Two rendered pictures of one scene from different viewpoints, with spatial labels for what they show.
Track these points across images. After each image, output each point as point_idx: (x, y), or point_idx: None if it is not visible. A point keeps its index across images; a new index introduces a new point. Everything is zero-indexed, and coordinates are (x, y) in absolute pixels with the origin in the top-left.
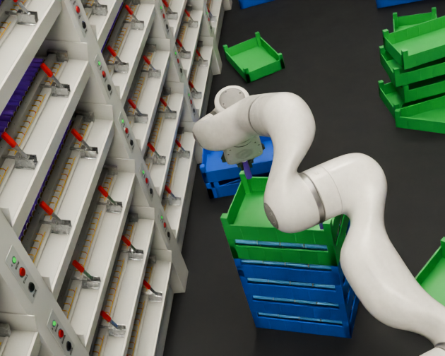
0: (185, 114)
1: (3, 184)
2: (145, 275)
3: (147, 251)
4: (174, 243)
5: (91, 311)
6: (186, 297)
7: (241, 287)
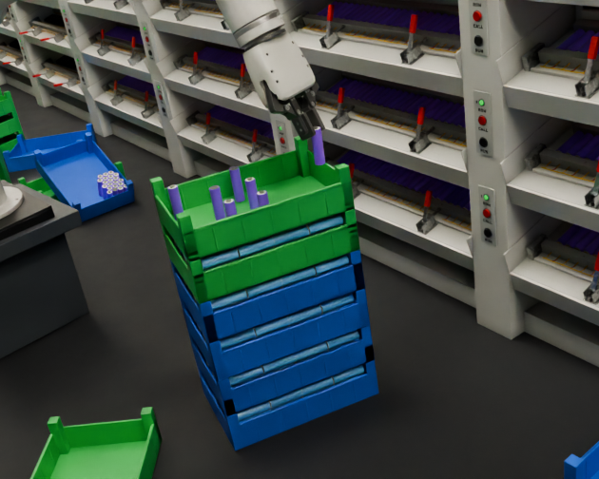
0: None
1: None
2: (470, 226)
3: (419, 158)
4: (500, 267)
5: (305, 44)
6: (468, 320)
7: (409, 364)
